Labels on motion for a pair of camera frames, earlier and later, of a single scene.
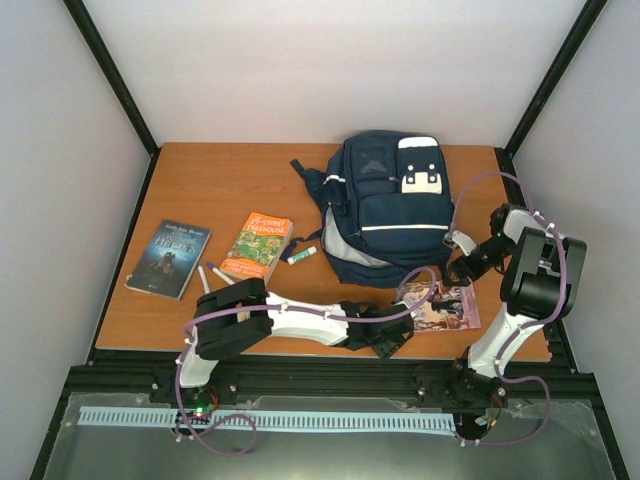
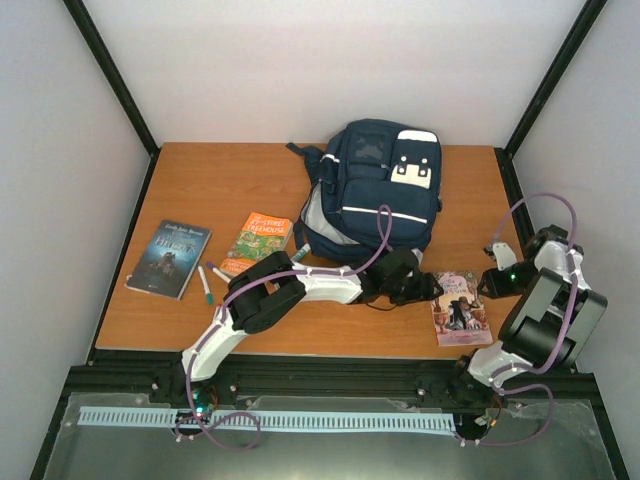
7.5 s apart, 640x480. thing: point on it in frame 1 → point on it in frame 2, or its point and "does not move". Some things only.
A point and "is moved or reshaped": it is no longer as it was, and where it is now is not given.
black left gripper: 385,350 → 422,290
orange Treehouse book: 258,247 does not move
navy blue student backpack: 387,205 is moved or reshaped
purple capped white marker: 220,273 does not move
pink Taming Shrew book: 433,308 is moved or reshaped
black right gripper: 458,266 → 497,288
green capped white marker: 204,280 does not move
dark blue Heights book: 169,261 does not move
